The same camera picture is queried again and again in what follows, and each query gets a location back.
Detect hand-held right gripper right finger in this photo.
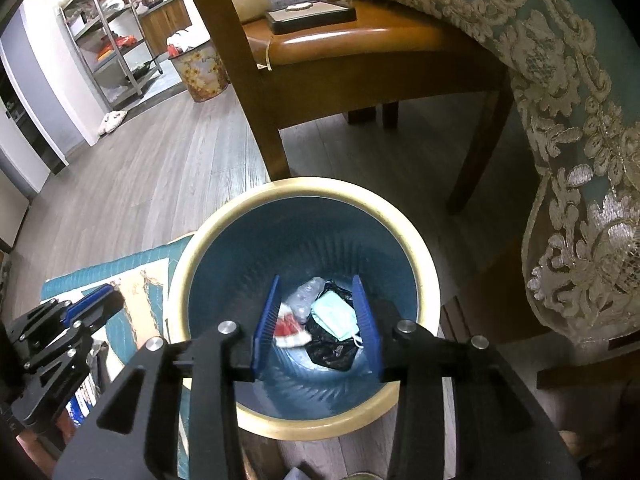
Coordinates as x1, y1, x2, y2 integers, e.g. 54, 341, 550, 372
351, 274, 583, 480

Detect floral bin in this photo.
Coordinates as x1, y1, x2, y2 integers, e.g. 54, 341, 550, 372
166, 30, 231, 103

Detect blue bin with cream rim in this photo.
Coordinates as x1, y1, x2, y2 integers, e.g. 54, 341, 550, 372
167, 176, 442, 442

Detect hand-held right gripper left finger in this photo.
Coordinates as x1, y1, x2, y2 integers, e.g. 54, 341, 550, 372
52, 275, 282, 480

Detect teal and beige printed mat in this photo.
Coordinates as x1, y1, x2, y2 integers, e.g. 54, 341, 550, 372
40, 232, 196, 480

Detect wooden cabinet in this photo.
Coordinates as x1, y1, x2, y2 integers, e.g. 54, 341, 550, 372
137, 0, 193, 56

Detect black plastic bag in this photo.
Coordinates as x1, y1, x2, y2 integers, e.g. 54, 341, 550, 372
304, 281, 363, 372

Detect blue and white packet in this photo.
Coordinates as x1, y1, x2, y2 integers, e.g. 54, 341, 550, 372
69, 387, 102, 423

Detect crushed clear plastic bottle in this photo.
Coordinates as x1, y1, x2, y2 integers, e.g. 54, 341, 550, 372
287, 276, 326, 323

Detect black flat tray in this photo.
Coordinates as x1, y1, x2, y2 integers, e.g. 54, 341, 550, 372
265, 0, 357, 36

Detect blue face mask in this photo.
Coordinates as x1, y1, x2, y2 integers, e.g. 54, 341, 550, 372
311, 290, 366, 348

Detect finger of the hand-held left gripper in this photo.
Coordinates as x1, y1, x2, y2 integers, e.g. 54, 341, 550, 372
10, 330, 96, 427
10, 284, 126, 356

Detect red and white wrapper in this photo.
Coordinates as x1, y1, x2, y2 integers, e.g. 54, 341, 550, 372
274, 302, 310, 348

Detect white cord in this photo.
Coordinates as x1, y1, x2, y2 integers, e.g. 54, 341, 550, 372
256, 39, 275, 72

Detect white slippers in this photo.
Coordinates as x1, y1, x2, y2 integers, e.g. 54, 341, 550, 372
97, 110, 128, 136

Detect teal embroidered tablecloth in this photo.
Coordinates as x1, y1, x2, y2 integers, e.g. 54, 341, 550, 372
345, 0, 640, 346

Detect wooden chair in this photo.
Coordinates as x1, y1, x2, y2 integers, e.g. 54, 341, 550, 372
172, 0, 516, 213

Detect metal shelf rack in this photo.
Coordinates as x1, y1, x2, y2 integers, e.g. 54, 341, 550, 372
57, 0, 163, 101

